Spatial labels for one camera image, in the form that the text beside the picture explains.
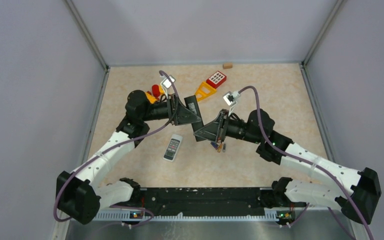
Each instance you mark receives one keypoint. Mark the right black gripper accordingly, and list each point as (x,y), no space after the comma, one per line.
(215,130)

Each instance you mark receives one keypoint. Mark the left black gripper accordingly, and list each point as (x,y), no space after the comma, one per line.
(184,115)

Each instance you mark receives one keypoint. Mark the blue battery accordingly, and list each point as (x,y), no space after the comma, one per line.
(214,145)

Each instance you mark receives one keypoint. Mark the orange battery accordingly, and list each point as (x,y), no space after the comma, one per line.
(219,149)

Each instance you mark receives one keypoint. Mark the black remote control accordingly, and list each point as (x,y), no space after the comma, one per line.
(191,103)

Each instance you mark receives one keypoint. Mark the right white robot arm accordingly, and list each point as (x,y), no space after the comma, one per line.
(355,193)

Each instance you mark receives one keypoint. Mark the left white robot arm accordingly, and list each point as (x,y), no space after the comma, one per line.
(79,194)

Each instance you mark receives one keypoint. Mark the white remote control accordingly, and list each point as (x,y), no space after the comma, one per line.
(172,148)

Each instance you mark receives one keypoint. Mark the yellow triangle toy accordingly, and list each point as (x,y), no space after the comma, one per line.
(204,91)

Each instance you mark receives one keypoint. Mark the orange toy piece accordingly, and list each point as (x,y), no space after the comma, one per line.
(152,99)

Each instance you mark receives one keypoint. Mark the red cylinder toy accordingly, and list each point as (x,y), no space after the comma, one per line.
(155,90)

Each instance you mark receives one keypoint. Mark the red toy block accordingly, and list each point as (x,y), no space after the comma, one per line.
(216,79)

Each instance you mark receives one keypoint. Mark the small wooden block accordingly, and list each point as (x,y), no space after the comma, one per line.
(227,65)

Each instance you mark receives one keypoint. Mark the yellow ring toy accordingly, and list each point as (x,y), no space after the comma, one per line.
(161,90)

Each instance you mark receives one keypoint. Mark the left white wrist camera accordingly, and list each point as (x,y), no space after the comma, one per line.
(166,84)

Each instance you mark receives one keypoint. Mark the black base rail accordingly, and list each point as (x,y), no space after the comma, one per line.
(209,204)

